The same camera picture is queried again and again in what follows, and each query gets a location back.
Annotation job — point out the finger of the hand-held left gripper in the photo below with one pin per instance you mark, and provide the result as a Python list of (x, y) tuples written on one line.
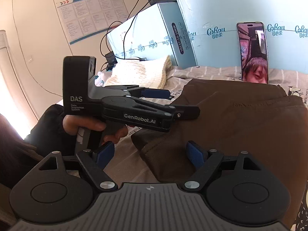
[(185, 112), (156, 93)]

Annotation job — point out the black power adapter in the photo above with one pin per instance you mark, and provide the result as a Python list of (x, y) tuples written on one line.
[(110, 57)]

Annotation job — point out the small light blue carton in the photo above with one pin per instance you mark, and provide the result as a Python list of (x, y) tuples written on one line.
[(149, 28)]

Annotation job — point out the striped printed bed sheet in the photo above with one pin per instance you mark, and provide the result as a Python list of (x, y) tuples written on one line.
[(216, 73)]

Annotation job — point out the black smartphone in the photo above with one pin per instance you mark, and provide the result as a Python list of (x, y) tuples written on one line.
[(252, 53)]

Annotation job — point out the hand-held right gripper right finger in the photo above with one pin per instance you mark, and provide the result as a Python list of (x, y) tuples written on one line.
[(195, 155)]

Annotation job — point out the cream knitted garment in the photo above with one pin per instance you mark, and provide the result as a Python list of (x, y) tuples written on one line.
[(137, 72)]

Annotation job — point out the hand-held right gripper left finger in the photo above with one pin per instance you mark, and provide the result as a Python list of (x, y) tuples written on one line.
[(104, 154)]

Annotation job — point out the person's dark clothing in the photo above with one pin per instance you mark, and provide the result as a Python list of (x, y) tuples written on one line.
[(14, 154)]

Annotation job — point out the wall poster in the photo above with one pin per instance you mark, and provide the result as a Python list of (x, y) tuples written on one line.
[(91, 14)]

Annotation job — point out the person's left hand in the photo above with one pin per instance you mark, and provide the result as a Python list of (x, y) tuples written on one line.
[(79, 122)]

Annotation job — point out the brown pants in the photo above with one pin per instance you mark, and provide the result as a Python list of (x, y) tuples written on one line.
[(240, 130)]

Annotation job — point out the large light blue carton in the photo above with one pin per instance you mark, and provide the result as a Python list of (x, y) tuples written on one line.
[(216, 12)]

